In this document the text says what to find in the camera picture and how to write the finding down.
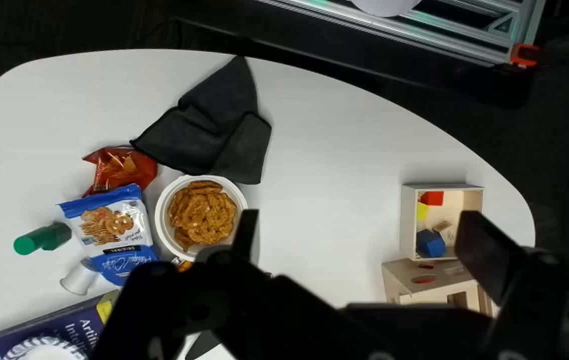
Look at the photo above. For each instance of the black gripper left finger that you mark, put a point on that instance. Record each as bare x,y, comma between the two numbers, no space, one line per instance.
184,307

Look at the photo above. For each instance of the orange chip bag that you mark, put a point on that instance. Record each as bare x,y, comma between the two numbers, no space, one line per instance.
120,167

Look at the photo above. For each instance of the small white container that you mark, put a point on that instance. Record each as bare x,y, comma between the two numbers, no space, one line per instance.
77,278

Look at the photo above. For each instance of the wooden shape sorter box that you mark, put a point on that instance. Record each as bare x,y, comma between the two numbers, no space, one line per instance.
417,282

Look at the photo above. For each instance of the green cylinder bottle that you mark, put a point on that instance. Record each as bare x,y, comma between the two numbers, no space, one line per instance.
40,238

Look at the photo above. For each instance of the aluminium frame rail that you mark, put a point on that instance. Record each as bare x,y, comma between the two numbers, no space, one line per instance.
431,31

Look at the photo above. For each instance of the white bowl of pretzels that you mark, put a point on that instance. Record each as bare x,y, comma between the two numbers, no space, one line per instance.
201,213

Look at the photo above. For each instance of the black folded cloth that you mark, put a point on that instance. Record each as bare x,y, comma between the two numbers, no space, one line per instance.
211,127

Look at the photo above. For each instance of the blue pretzel snack bag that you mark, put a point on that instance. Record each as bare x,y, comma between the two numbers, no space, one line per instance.
111,226

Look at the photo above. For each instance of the orange clamp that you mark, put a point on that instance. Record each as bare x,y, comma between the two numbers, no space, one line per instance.
523,54

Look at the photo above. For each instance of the open wooden tray box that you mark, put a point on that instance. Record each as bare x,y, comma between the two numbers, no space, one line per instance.
462,201

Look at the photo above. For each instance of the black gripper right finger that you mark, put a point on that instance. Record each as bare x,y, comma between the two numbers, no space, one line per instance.
537,300

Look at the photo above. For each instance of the white scalloped paper plate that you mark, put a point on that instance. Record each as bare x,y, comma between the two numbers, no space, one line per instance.
44,349

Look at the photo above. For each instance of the blue wooden block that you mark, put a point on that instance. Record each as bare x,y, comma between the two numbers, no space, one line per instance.
430,244

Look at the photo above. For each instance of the red wooden block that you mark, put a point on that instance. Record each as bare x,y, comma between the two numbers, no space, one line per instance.
431,198

